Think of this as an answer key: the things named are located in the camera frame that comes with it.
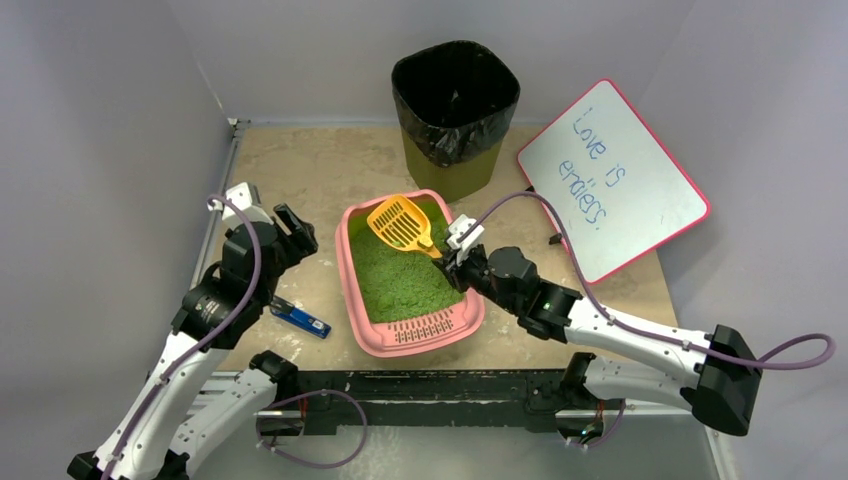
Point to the pink and green litter box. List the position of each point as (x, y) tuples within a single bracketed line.
[(405, 337)]

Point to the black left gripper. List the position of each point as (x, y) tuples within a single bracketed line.
[(291, 232)]

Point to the pink framed whiteboard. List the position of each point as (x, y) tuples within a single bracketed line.
[(616, 188)]

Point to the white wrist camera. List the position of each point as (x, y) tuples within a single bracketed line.
[(245, 196), (464, 233)]

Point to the green cat litter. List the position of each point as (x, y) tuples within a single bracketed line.
[(395, 285)]

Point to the blue and black stapler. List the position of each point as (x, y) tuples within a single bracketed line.
[(295, 316)]

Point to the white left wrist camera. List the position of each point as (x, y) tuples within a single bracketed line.
[(245, 196)]

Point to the olive green trash bin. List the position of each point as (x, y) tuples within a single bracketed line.
[(454, 182)]

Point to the yellow litter scoop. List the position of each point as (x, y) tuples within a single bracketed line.
[(403, 226)]

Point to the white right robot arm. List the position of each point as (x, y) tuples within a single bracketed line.
[(711, 375)]

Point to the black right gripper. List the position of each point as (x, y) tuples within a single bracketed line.
[(454, 261)]

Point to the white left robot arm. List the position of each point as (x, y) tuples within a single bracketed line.
[(158, 437)]

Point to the black trash bag liner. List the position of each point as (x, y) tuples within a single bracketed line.
[(454, 100)]

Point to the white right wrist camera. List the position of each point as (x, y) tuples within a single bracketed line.
[(464, 233)]

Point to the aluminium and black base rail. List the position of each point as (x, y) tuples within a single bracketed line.
[(536, 400)]

